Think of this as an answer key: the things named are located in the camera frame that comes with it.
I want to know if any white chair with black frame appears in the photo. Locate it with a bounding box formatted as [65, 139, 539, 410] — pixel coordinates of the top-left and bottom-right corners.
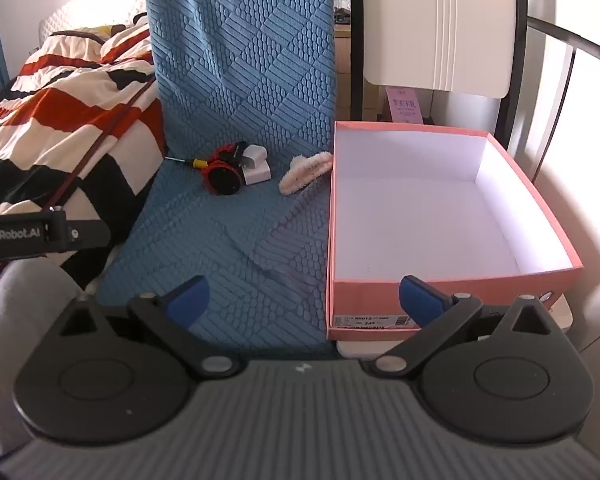
[350, 0, 576, 357]

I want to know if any striped red black white blanket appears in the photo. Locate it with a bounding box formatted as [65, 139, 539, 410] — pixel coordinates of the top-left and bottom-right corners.
[0, 12, 168, 291]

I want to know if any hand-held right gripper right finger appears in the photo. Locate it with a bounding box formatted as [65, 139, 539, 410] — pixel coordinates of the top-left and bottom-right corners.
[371, 275, 556, 379]

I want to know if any person's grey trouser leg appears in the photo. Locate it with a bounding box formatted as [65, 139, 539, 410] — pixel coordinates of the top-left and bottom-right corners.
[0, 260, 88, 466]

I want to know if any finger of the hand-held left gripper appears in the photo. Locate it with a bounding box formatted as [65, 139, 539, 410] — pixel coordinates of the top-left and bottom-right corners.
[47, 208, 112, 256]

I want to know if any pink shoe box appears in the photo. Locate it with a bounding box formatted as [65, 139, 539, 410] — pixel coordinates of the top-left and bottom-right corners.
[325, 120, 584, 342]

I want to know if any red and black figurine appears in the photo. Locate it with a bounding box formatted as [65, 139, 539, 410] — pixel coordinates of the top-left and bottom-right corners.
[202, 141, 248, 196]

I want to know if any white fluffy hair clip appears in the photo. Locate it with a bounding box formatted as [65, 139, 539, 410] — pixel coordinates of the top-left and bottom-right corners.
[278, 152, 333, 195]

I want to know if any yellow handled screwdriver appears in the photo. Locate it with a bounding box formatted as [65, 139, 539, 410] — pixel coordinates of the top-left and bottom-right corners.
[165, 156, 211, 170]

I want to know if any blue textured chair cover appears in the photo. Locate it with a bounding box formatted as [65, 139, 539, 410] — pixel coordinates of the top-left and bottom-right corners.
[97, 0, 338, 353]

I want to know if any white quilted pillow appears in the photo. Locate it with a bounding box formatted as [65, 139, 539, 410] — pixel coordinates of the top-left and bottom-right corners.
[30, 0, 148, 56]

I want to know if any thin brown rod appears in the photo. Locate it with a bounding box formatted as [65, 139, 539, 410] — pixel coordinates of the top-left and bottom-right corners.
[47, 77, 157, 211]

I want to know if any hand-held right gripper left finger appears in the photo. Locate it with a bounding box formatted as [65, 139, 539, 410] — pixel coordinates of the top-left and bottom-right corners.
[55, 276, 244, 380]

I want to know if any small pink printed carton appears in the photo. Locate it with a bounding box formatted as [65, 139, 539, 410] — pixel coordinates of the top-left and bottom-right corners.
[385, 86, 426, 125]

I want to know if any black metal rail frame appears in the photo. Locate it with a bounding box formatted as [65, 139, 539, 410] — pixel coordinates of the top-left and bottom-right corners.
[527, 16, 600, 183]

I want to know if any white charger plug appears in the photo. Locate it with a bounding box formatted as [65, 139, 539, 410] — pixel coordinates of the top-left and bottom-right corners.
[240, 145, 272, 186]

